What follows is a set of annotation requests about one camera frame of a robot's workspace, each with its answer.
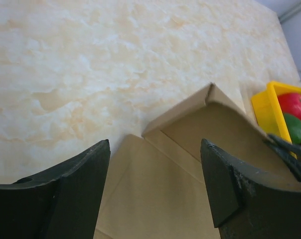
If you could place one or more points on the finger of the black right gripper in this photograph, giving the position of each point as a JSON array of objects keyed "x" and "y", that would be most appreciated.
[{"x": 289, "y": 153}]

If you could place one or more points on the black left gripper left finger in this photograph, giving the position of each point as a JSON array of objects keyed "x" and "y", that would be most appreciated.
[{"x": 61, "y": 202}]

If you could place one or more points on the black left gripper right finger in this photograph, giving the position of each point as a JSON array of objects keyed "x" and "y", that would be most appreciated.
[{"x": 247, "y": 202}]

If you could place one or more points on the brown cardboard box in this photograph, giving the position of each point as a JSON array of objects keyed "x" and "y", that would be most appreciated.
[{"x": 155, "y": 186}]

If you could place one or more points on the green lime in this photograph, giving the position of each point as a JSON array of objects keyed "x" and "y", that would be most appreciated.
[{"x": 294, "y": 127}]

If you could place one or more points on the yellow plastic tray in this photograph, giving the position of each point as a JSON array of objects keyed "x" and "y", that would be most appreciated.
[{"x": 268, "y": 111}]

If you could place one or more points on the red apple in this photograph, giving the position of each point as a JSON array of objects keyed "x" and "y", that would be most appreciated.
[{"x": 290, "y": 103}]

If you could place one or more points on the right aluminium frame post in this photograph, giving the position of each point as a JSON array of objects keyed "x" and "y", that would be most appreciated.
[{"x": 290, "y": 12}]

